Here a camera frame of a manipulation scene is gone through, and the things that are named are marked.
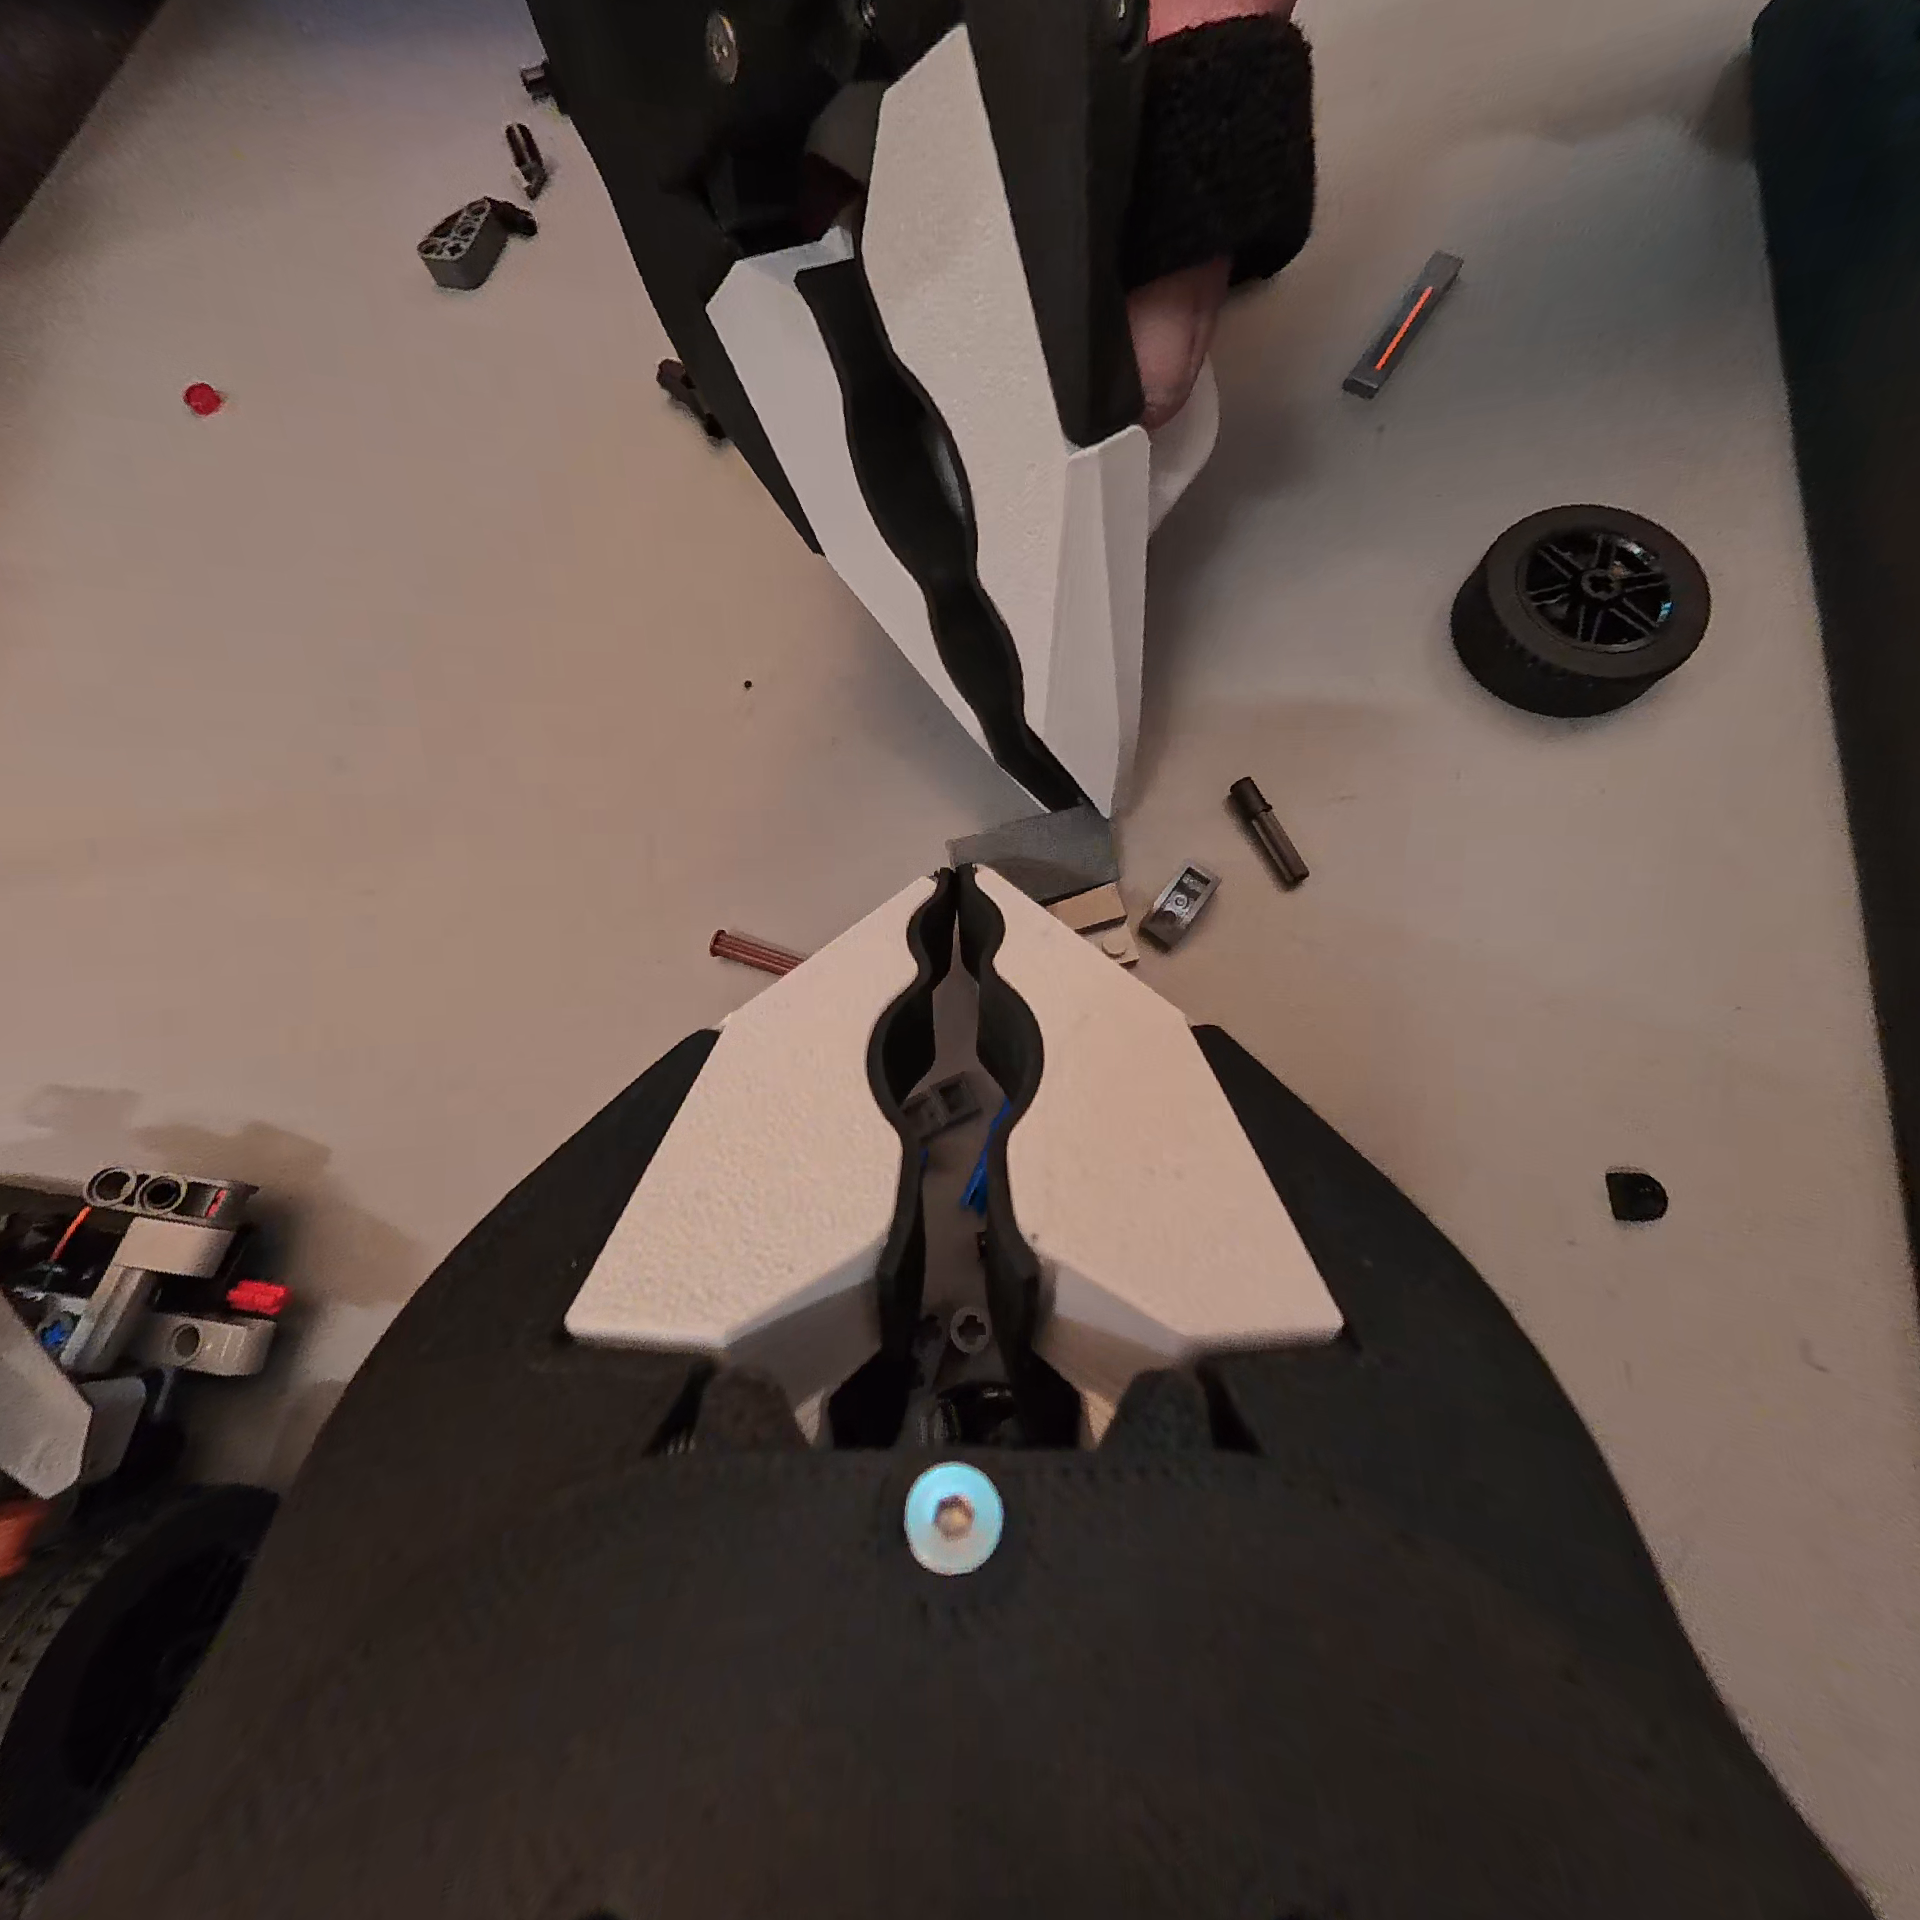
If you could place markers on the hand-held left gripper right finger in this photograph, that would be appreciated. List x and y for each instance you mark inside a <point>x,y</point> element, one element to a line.
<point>1169,1200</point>

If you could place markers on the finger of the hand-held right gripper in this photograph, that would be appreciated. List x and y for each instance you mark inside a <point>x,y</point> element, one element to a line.
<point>783,390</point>
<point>974,302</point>

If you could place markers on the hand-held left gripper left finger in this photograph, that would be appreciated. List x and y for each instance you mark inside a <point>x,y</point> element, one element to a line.
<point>720,1200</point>

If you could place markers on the pile of dark lego pieces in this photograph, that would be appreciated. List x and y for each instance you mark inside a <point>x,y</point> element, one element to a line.
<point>464,240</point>

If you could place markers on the group of small lego connectors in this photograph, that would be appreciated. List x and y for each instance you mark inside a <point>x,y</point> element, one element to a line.
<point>1180,909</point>

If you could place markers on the dark grey wide lego tile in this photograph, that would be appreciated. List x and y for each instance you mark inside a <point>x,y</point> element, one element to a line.
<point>1038,854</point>

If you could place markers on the grey lego tile orange stripe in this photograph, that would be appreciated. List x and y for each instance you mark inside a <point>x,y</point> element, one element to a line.
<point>1424,302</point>

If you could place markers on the grey lego car model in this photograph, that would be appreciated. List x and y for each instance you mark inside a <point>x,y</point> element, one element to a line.
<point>137,1290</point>

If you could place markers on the brown lego axle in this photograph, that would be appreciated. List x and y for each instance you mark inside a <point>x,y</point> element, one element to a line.
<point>759,953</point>

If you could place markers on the black lego axle pin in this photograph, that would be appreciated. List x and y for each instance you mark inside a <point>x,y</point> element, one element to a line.
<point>1267,833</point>

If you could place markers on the black d-shaped lego piece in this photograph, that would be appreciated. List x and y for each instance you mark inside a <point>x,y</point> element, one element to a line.
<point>1634,1198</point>

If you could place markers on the black lego tyre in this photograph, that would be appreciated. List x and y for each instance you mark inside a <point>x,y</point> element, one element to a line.
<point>1501,661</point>

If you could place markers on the person's right hand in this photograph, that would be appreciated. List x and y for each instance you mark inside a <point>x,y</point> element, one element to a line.
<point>1177,345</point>

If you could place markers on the black perforated panel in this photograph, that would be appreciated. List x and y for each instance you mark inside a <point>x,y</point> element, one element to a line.
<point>1861,453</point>

